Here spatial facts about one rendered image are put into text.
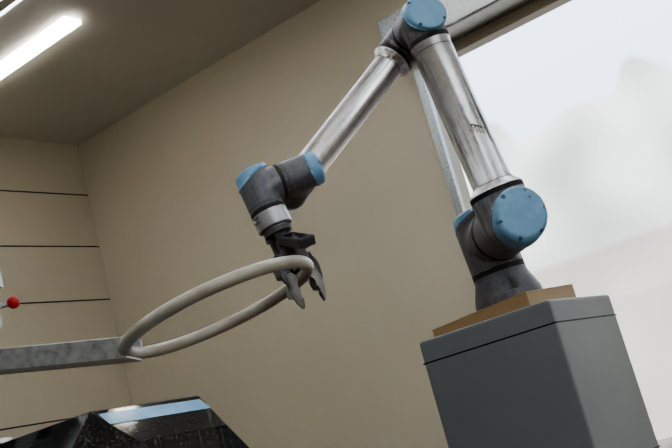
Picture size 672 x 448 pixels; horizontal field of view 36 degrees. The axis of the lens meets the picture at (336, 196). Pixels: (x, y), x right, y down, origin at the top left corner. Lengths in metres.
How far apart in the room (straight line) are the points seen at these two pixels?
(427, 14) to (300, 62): 5.46
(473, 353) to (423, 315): 4.78
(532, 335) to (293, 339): 5.65
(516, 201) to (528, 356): 0.39
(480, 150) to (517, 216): 0.20
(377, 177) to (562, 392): 5.22
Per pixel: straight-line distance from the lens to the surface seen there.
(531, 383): 2.67
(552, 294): 2.86
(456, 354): 2.76
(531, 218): 2.69
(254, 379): 8.49
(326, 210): 7.98
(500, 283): 2.82
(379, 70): 2.91
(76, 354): 2.48
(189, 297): 2.22
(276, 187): 2.58
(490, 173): 2.73
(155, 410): 2.29
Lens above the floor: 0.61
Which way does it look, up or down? 14 degrees up
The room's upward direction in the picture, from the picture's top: 15 degrees counter-clockwise
